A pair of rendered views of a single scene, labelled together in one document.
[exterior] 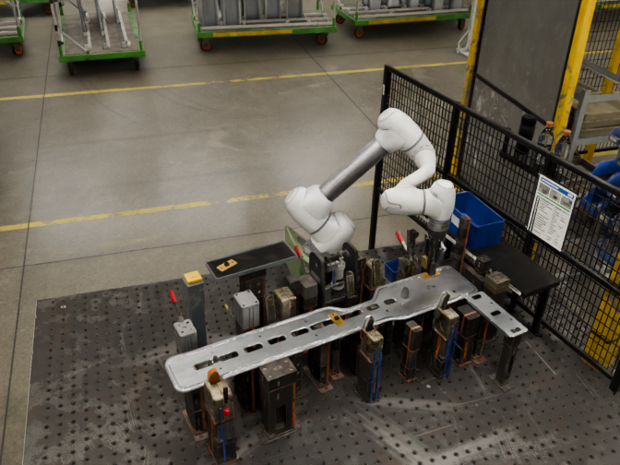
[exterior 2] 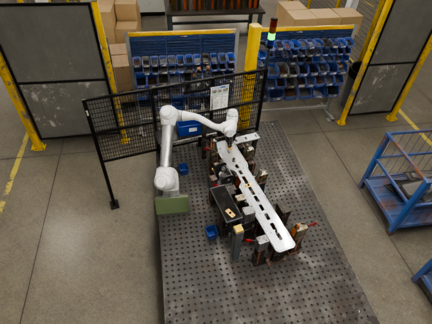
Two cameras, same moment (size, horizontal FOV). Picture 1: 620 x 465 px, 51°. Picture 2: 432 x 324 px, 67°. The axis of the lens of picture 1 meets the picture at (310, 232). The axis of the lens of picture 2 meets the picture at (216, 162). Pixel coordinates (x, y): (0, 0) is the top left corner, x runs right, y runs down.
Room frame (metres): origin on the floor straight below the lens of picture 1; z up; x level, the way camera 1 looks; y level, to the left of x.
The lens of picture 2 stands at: (2.17, 1.91, 3.27)
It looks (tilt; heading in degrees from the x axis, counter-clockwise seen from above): 45 degrees down; 275
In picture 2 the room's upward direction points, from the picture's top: 3 degrees clockwise
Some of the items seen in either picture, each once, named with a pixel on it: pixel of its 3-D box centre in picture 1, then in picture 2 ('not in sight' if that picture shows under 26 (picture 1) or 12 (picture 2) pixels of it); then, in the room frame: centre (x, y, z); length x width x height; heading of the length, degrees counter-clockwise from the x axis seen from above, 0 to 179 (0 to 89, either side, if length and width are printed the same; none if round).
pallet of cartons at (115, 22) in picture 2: not in sight; (119, 27); (4.83, -4.29, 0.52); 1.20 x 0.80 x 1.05; 104
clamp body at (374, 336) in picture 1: (369, 363); (260, 184); (1.92, -0.26, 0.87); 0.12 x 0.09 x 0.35; 29
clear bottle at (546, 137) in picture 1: (544, 142); (198, 76); (2.67, -1.04, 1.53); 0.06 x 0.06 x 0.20
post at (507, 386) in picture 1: (507, 357); (253, 146); (2.01, -0.85, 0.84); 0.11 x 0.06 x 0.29; 29
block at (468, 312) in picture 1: (462, 336); (241, 155); (2.14, -0.68, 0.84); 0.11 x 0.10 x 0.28; 29
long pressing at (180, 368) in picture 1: (333, 322); (250, 186); (2.03, -0.11, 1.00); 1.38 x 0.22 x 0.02; 119
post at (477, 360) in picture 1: (479, 331); not in sight; (2.17, -0.76, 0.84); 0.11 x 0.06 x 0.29; 29
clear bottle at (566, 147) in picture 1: (562, 151); (207, 75); (2.58, -1.09, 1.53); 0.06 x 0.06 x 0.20
